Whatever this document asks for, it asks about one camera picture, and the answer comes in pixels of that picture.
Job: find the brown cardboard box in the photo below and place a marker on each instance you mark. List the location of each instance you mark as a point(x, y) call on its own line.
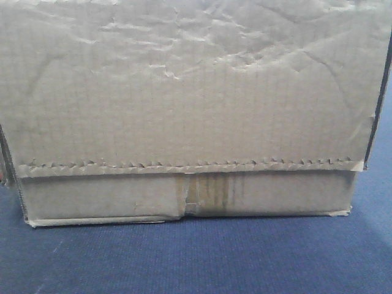
point(113, 181)

